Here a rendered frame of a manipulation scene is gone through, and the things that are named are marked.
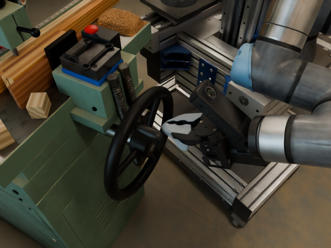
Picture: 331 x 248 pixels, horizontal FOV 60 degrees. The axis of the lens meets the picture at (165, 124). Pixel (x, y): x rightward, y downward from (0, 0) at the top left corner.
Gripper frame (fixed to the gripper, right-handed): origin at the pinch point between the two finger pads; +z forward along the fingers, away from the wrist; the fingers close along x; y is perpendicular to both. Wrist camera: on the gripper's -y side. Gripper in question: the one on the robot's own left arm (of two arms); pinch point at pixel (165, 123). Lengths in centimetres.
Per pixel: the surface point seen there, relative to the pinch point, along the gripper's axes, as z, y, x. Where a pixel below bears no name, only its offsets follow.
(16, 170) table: 23.2, -4.8, -21.4
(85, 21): 35.5, -19.4, 22.2
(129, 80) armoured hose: 10.8, -7.4, 5.8
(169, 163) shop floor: 64, 69, 45
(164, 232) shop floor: 49, 78, 11
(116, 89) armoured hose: 10.5, -8.1, 1.3
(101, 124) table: 15.3, -2.4, -3.6
